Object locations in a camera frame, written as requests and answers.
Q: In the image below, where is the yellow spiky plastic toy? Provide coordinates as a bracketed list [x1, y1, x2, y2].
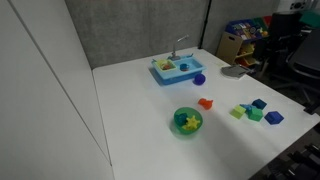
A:
[184, 115, 202, 131]

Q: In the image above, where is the blue toy sink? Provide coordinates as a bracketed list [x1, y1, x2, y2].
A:
[148, 54, 207, 86]

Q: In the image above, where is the teal plastic toy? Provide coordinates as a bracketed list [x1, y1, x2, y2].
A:
[174, 112, 189, 127]

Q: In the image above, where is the grey toy faucet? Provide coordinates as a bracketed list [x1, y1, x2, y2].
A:
[169, 34, 190, 62]

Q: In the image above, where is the green bowl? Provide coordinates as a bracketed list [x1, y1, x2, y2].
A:
[173, 106, 204, 135]

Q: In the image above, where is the orange plastic toy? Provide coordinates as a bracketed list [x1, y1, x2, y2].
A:
[197, 97, 214, 111]

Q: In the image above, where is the wooden toy bin shelf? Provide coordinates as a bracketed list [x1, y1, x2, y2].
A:
[215, 15, 278, 73]

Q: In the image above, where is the light blue toy figure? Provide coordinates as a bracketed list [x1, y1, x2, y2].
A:
[239, 103, 256, 113]

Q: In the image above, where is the yellow-green sink basket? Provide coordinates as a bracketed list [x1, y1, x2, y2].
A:
[155, 59, 177, 72]

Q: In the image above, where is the purple ball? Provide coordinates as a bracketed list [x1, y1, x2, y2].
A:
[193, 73, 207, 86]

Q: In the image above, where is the grey flat plate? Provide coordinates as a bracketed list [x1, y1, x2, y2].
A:
[220, 64, 250, 80]

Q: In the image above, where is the light green cube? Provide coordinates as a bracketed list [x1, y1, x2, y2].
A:
[229, 104, 247, 120]

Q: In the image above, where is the dark teal cube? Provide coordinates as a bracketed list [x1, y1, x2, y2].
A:
[251, 98, 268, 111]

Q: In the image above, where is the blue cube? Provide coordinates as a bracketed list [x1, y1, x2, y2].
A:
[264, 110, 285, 126]

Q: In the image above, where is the black high-back chair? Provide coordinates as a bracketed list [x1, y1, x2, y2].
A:
[254, 11, 303, 79]

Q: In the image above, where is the black office chair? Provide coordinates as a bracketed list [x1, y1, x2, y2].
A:
[269, 28, 320, 116]

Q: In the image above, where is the teal cloth object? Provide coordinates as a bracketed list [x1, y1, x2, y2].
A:
[299, 11, 320, 28]

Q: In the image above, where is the black partition post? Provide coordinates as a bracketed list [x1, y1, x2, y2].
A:
[198, 0, 213, 50]

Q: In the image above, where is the black metal frame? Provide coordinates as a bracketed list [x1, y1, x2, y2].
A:
[249, 133, 320, 180]

